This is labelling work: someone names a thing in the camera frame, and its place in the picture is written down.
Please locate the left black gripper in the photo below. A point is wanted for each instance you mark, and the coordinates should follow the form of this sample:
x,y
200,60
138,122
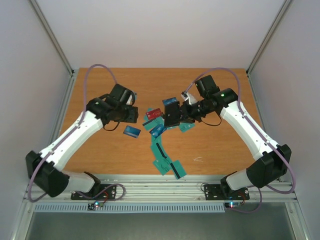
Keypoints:
x,y
132,117

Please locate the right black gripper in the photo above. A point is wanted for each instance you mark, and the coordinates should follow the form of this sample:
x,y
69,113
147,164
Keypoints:
x,y
172,114

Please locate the black leather card holder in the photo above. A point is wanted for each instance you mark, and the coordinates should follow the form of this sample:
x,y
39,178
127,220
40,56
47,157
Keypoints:
x,y
172,114

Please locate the teal card black stripe front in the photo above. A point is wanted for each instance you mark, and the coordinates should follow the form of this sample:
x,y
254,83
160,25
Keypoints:
x,y
178,169

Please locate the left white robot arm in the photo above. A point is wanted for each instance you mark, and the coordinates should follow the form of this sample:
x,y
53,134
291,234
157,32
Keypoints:
x,y
46,168

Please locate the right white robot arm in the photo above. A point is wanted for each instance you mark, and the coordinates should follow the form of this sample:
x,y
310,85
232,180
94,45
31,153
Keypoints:
x,y
271,160

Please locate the teal card near black card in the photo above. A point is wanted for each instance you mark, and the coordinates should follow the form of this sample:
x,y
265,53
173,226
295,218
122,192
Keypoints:
x,y
184,127

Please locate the dark blue card left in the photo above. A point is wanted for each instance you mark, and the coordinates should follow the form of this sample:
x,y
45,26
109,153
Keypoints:
x,y
132,131

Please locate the blue card with logo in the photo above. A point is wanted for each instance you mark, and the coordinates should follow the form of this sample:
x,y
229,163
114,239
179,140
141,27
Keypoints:
x,y
169,101

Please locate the red credit card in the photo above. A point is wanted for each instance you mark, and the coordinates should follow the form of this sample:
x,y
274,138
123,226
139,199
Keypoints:
x,y
153,114

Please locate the blue card centre pile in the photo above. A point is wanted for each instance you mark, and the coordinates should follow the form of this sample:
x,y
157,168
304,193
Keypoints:
x,y
158,130

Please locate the teal chip card centre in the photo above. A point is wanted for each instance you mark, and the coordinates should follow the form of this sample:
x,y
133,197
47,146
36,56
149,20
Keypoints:
x,y
150,124

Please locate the long teal card with stripe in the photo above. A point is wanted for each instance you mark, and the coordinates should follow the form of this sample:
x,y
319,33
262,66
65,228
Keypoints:
x,y
158,149

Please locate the teal VIP card front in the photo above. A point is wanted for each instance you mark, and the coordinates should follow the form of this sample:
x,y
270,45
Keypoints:
x,y
163,165

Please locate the right small circuit board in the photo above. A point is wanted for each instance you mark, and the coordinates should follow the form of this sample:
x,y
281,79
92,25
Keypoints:
x,y
232,205

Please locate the small circuit board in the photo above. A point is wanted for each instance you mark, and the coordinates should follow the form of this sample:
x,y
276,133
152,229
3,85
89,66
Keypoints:
x,y
232,205
95,205

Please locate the left small circuit board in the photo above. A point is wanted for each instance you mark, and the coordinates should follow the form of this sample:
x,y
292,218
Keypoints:
x,y
95,205

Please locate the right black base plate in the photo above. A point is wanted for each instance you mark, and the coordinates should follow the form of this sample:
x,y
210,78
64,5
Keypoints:
x,y
212,192

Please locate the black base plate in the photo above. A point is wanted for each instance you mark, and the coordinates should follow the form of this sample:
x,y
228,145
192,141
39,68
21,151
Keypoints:
x,y
212,192
99,193

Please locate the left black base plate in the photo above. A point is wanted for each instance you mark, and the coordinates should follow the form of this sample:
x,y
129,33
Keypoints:
x,y
99,193

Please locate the aluminium front rail frame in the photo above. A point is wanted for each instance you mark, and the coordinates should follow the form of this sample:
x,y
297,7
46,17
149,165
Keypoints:
x,y
152,188

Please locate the grey slotted cable duct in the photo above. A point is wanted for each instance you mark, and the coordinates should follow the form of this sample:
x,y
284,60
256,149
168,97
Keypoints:
x,y
130,208

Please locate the left aluminium corner post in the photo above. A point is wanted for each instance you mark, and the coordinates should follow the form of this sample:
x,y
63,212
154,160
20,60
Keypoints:
x,y
44,22

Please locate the aluminium corner post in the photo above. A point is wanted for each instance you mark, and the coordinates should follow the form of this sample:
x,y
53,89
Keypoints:
x,y
285,6
44,22

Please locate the right aluminium corner post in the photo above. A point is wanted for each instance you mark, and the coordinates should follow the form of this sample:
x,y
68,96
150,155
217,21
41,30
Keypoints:
x,y
285,6

